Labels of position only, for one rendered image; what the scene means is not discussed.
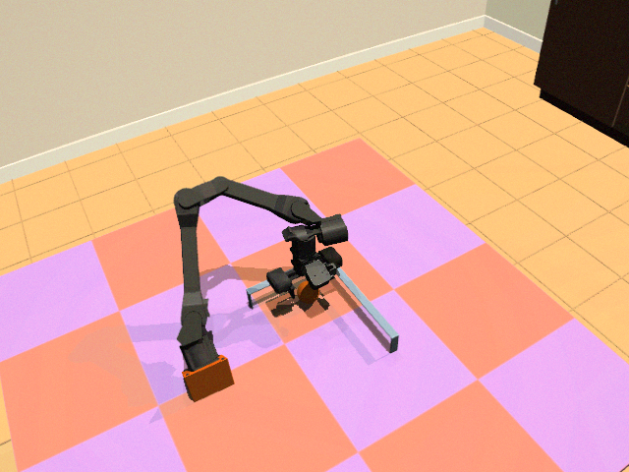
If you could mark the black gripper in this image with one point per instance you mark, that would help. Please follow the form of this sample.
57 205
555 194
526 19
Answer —
281 281

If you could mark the grey l-shaped top rail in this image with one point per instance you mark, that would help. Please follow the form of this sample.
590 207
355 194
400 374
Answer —
358 294

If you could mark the clear l-shaped low wall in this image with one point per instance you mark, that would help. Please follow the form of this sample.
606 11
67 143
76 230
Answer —
268 294

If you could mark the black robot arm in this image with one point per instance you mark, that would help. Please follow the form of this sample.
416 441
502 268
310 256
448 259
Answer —
198 350

